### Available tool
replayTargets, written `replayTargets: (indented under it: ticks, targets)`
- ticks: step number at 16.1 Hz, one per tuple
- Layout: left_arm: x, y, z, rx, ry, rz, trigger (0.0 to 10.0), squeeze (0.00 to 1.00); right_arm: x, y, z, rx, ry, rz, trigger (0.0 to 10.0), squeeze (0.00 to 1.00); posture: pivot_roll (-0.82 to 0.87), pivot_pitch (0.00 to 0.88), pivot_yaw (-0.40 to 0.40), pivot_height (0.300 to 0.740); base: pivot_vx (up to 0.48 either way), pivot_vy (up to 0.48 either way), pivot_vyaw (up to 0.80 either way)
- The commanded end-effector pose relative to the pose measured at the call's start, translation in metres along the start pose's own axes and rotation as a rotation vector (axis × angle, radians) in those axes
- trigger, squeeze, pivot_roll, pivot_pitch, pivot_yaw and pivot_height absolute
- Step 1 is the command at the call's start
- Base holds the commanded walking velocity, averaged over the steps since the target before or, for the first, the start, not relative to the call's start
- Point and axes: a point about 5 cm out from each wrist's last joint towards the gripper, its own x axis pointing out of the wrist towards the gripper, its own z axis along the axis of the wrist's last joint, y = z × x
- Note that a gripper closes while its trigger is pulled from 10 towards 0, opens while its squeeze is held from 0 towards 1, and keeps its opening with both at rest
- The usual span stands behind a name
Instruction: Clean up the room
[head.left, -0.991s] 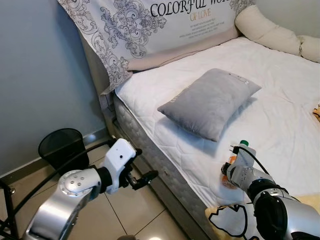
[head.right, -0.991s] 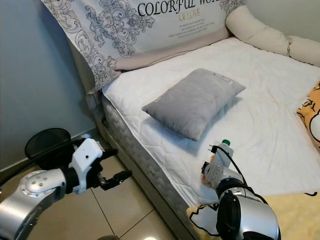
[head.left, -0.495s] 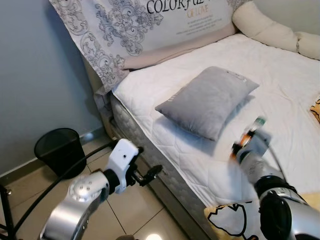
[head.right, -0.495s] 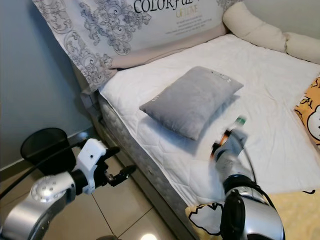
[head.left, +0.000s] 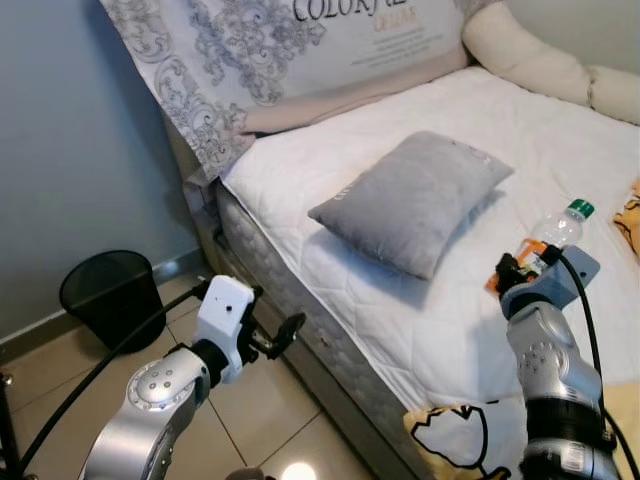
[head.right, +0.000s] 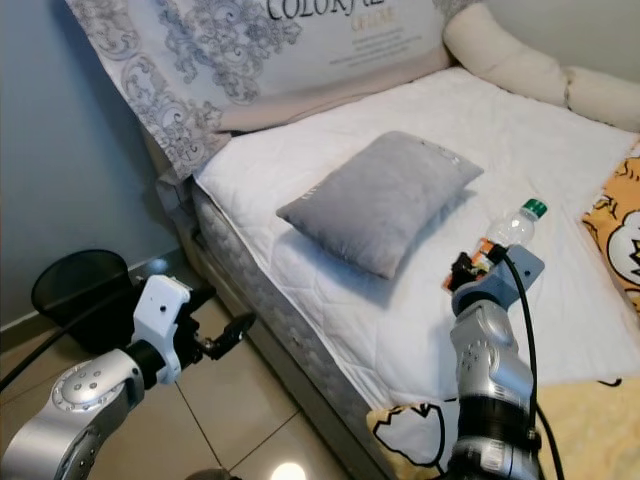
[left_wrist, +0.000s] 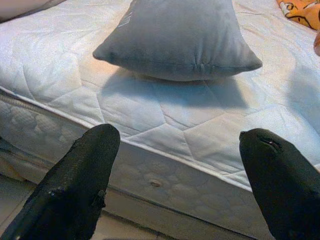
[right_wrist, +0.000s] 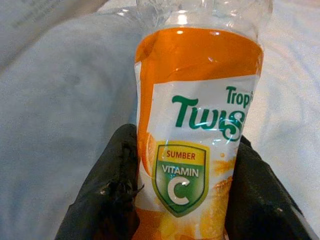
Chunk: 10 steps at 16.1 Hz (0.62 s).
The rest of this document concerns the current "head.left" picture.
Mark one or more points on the clear bottle with green cap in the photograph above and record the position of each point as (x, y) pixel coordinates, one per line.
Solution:
(560, 228)

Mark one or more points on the printed grey headboard cushion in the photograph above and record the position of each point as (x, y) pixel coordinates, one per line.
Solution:
(280, 60)

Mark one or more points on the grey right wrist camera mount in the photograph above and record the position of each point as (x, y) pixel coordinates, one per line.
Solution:
(575, 272)

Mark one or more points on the cream bolster pillow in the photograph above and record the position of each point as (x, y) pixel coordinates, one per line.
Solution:
(530, 60)

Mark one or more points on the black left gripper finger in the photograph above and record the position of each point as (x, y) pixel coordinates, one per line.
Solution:
(292, 326)

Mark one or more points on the black metal pole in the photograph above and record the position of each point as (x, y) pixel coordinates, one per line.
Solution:
(8, 430)

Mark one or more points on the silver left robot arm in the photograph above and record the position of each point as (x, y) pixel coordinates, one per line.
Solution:
(150, 400)

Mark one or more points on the grey patterned mattress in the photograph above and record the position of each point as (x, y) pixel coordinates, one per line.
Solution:
(290, 290)

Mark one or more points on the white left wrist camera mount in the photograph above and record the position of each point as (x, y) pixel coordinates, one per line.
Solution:
(225, 310)

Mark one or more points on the black mesh waste bin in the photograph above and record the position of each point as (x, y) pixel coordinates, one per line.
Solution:
(105, 295)

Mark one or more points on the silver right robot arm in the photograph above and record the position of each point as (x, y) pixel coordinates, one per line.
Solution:
(550, 360)

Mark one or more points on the grey pillow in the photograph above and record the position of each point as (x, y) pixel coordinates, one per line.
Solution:
(410, 205)

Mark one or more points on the yellow cartoon egg blanket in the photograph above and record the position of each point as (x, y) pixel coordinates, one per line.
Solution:
(450, 440)

